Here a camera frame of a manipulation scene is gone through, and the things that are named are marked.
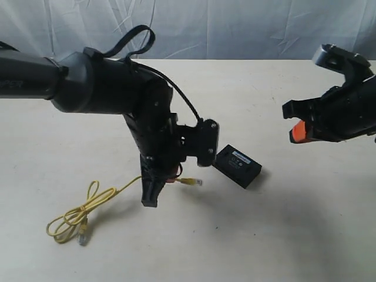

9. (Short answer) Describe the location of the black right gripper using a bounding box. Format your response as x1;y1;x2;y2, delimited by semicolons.
282;78;375;144

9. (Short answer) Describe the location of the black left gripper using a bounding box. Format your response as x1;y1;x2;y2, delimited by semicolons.
123;79;184;208

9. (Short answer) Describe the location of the small black network box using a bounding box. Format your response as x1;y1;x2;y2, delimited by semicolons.
213;145;262;189

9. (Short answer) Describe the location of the yellow ethernet cable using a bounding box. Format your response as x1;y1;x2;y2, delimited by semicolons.
46;174;204;246

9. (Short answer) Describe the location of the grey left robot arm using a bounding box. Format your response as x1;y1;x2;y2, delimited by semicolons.
1;43;183;207

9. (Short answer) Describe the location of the white backdrop cloth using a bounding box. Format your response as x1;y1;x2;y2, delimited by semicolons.
1;1;375;59

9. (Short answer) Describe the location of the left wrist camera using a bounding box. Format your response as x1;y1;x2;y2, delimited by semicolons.
177;119;220;167

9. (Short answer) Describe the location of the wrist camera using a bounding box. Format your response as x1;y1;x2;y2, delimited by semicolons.
312;44;374;80
177;119;220;167

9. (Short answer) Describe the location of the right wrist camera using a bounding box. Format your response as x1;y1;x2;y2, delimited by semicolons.
312;44;374;80

